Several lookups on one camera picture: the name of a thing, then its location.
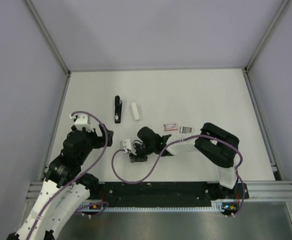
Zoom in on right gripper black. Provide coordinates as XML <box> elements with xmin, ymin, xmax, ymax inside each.
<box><xmin>130</xmin><ymin>142</ymin><xmax>156</xmax><ymax>162</ymax></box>

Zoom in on black stapler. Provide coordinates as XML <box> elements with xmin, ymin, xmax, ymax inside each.
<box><xmin>114</xmin><ymin>95</ymin><xmax>122</xmax><ymax>124</ymax></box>

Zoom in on white stapler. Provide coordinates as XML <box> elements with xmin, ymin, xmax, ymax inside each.
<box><xmin>131</xmin><ymin>102</ymin><xmax>140</xmax><ymax>122</ymax></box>

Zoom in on staple box tray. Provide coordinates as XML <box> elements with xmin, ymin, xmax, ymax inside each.
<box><xmin>180</xmin><ymin>126</ymin><xmax>194</xmax><ymax>134</ymax></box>

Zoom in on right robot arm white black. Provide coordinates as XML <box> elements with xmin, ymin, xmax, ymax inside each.
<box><xmin>126</xmin><ymin>122</ymin><xmax>243</xmax><ymax>198</ymax></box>

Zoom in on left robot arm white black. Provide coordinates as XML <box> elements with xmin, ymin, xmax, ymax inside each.
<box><xmin>7</xmin><ymin>123</ymin><xmax>114</xmax><ymax>240</ymax></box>

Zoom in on red white staple box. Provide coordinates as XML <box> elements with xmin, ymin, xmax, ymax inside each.
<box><xmin>164</xmin><ymin>122</ymin><xmax>178</xmax><ymax>132</ymax></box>

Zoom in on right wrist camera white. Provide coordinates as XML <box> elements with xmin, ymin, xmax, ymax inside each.
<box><xmin>120</xmin><ymin>138</ymin><xmax>135</xmax><ymax>154</ymax></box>

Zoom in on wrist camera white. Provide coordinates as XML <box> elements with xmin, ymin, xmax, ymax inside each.
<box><xmin>120</xmin><ymin>138</ymin><xmax>135</xmax><ymax>154</ymax></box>
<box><xmin>69</xmin><ymin>113</ymin><xmax>93</xmax><ymax>133</ymax></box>

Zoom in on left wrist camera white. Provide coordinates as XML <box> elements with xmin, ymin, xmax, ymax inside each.
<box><xmin>69</xmin><ymin>113</ymin><xmax>93</xmax><ymax>133</ymax></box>

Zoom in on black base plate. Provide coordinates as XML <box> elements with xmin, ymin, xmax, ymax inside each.
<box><xmin>90</xmin><ymin>181</ymin><xmax>249</xmax><ymax>208</ymax></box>

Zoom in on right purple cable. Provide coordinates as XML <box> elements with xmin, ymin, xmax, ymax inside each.
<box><xmin>112</xmin><ymin>134</ymin><xmax>246</xmax><ymax>217</ymax></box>

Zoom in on purple cable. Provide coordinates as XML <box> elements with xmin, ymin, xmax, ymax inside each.
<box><xmin>25</xmin><ymin>110</ymin><xmax>109</xmax><ymax>238</ymax></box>
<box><xmin>112</xmin><ymin>134</ymin><xmax>246</xmax><ymax>217</ymax></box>

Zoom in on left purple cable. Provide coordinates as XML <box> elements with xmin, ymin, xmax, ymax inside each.
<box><xmin>25</xmin><ymin>110</ymin><xmax>109</xmax><ymax>238</ymax></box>

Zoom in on left aluminium corner post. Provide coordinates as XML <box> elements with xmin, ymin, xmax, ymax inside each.
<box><xmin>22</xmin><ymin>0</ymin><xmax>70</xmax><ymax>76</ymax></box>

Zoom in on aluminium corner post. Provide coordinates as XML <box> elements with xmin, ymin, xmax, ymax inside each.
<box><xmin>244</xmin><ymin>0</ymin><xmax>292</xmax><ymax>74</ymax></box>
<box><xmin>22</xmin><ymin>0</ymin><xmax>70</xmax><ymax>76</ymax></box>

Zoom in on grey slotted cable duct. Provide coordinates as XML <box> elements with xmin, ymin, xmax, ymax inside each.
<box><xmin>78</xmin><ymin>201</ymin><xmax>239</xmax><ymax>213</ymax></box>

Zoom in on aluminium frame rail front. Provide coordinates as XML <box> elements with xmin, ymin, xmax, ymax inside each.
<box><xmin>246</xmin><ymin>181</ymin><xmax>292</xmax><ymax>202</ymax></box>

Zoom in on right aluminium corner post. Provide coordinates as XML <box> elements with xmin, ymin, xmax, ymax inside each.
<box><xmin>244</xmin><ymin>0</ymin><xmax>292</xmax><ymax>74</ymax></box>

